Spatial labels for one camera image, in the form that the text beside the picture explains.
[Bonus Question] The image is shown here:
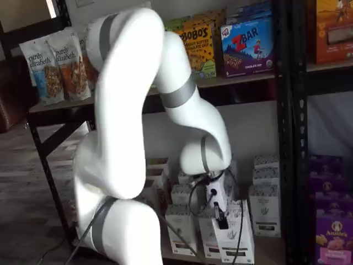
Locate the brown leather chair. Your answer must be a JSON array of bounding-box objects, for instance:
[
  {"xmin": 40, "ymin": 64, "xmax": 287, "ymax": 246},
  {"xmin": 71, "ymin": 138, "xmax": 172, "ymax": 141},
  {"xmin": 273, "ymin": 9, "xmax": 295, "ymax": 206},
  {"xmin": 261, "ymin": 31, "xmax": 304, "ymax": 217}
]
[{"xmin": 0, "ymin": 54, "xmax": 39, "ymax": 135}]

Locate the white box green strip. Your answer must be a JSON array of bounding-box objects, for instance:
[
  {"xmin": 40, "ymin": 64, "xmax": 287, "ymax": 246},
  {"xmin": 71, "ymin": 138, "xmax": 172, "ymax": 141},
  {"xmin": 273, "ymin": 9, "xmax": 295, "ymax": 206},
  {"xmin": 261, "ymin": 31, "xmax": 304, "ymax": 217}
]
[
  {"xmin": 253, "ymin": 154, "xmax": 280, "ymax": 171},
  {"xmin": 211, "ymin": 199, "xmax": 256, "ymax": 265},
  {"xmin": 252, "ymin": 166, "xmax": 280, "ymax": 189},
  {"xmin": 249, "ymin": 184, "xmax": 281, "ymax": 238}
]

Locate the black metal shelving unit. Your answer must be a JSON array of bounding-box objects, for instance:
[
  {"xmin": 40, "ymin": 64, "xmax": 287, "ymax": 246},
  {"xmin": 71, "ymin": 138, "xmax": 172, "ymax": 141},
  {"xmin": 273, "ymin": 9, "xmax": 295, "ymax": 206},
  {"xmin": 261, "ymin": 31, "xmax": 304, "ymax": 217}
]
[
  {"xmin": 291, "ymin": 0, "xmax": 353, "ymax": 265},
  {"xmin": 0, "ymin": 0, "xmax": 293, "ymax": 265}
]

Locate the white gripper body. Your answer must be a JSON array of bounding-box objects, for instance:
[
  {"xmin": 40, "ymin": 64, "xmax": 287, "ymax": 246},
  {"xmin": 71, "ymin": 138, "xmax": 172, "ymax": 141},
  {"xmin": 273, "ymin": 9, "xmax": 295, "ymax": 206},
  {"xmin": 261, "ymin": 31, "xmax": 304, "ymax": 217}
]
[{"xmin": 192, "ymin": 169, "xmax": 230, "ymax": 214}]

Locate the orange snack box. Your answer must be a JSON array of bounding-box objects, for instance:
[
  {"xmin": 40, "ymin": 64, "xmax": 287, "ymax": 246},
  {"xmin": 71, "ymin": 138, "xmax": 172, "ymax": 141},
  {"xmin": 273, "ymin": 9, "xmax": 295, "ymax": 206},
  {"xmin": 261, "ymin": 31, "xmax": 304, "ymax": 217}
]
[{"xmin": 315, "ymin": 0, "xmax": 353, "ymax": 65}]

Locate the thin black floor cable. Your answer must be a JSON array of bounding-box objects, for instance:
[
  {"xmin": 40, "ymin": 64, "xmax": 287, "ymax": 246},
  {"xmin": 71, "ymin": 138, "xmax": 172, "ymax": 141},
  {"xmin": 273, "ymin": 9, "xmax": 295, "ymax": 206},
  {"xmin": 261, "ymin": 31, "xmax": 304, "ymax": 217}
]
[{"xmin": 35, "ymin": 236, "xmax": 81, "ymax": 265}]

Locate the yellow purely elizabeth oatmeal box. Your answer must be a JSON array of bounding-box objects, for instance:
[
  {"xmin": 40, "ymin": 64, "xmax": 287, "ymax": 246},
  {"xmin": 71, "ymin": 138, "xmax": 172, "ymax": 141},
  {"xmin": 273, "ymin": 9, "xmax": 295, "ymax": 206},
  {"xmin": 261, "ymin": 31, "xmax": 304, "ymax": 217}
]
[
  {"xmin": 146, "ymin": 168, "xmax": 170, "ymax": 183},
  {"xmin": 147, "ymin": 157, "xmax": 169, "ymax": 170},
  {"xmin": 143, "ymin": 180, "xmax": 172, "ymax": 205}
]

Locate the white box yellow strip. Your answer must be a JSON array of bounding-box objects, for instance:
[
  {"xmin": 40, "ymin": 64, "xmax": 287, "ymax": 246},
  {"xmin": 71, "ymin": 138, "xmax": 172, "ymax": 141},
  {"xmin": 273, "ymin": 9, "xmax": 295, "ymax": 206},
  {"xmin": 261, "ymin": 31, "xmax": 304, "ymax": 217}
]
[
  {"xmin": 170, "ymin": 184, "xmax": 194, "ymax": 208},
  {"xmin": 177, "ymin": 171, "xmax": 194, "ymax": 186},
  {"xmin": 165, "ymin": 205, "xmax": 199, "ymax": 255}
]

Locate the green Bobo's apple pie box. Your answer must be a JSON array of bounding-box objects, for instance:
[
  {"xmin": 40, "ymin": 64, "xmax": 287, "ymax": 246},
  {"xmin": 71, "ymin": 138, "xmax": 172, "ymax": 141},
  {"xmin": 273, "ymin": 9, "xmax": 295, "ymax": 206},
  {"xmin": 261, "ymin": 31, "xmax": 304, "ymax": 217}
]
[{"xmin": 164, "ymin": 17, "xmax": 191, "ymax": 33}]

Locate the blue Z Bar box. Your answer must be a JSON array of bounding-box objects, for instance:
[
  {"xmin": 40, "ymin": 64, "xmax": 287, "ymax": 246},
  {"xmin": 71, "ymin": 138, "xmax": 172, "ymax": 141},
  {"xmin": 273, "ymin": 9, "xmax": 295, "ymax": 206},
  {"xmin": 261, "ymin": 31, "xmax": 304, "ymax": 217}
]
[
  {"xmin": 220, "ymin": 17, "xmax": 276, "ymax": 78},
  {"xmin": 226, "ymin": 1, "xmax": 274, "ymax": 26}
]

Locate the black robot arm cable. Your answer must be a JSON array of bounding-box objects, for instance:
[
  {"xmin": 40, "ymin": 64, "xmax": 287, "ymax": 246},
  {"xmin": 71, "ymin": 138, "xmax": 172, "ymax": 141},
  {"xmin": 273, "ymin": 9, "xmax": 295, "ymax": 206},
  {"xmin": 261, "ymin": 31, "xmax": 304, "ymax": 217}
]
[{"xmin": 65, "ymin": 166, "xmax": 245, "ymax": 265}]

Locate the yellow Bobo's peanut butter box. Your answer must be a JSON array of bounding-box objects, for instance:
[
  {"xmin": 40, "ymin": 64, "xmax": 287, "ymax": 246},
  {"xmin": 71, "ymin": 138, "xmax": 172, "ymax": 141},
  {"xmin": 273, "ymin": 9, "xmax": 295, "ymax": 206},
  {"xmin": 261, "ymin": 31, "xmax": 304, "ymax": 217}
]
[
  {"xmin": 180, "ymin": 21, "xmax": 218, "ymax": 81},
  {"xmin": 190, "ymin": 8, "xmax": 228, "ymax": 76}
]

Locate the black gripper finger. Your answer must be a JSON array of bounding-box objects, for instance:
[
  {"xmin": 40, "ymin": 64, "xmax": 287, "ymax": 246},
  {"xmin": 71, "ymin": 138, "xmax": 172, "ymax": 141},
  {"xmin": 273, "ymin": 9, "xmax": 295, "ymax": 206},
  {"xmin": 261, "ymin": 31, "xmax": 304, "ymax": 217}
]
[{"xmin": 213, "ymin": 202, "xmax": 230, "ymax": 231}]

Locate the translucent plastic sheet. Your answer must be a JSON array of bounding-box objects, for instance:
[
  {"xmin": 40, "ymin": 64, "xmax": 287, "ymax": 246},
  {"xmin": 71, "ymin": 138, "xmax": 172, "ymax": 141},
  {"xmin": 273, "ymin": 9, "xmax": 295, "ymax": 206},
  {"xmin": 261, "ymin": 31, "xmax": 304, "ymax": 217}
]
[{"xmin": 307, "ymin": 93, "xmax": 353, "ymax": 158}]

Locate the purple Annie's snack box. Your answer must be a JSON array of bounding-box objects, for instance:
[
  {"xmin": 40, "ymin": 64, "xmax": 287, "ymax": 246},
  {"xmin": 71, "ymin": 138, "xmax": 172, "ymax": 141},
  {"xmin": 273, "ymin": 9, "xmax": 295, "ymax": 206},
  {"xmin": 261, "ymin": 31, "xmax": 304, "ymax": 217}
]
[
  {"xmin": 308, "ymin": 155, "xmax": 344, "ymax": 194},
  {"xmin": 315, "ymin": 209, "xmax": 353, "ymax": 265},
  {"xmin": 312, "ymin": 189, "xmax": 353, "ymax": 214}
]

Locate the orange purely elizabeth granola bag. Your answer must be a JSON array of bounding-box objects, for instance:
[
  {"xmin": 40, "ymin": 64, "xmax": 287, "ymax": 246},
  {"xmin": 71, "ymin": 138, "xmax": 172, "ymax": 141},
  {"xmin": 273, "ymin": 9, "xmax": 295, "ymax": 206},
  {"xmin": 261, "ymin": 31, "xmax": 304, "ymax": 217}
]
[{"xmin": 46, "ymin": 27, "xmax": 92, "ymax": 102}]

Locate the blue purely elizabeth granola bag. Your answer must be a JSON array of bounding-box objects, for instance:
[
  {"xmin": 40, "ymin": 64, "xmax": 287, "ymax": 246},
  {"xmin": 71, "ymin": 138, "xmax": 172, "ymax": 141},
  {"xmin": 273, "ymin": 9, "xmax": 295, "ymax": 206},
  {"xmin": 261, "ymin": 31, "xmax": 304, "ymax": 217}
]
[{"xmin": 19, "ymin": 38, "xmax": 66, "ymax": 108}]

